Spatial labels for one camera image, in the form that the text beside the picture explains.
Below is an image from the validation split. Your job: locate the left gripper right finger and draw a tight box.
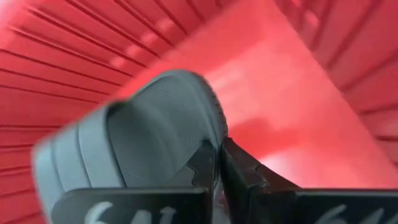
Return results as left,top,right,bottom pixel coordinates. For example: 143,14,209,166
219,136,398,224

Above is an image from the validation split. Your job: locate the black rubber slide sandal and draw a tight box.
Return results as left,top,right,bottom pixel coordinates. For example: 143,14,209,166
30,68,229,224

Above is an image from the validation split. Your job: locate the red plastic bin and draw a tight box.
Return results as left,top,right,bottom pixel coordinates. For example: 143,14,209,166
0,0,398,224

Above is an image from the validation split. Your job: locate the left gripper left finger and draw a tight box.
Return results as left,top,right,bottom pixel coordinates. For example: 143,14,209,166
51,139,217,224

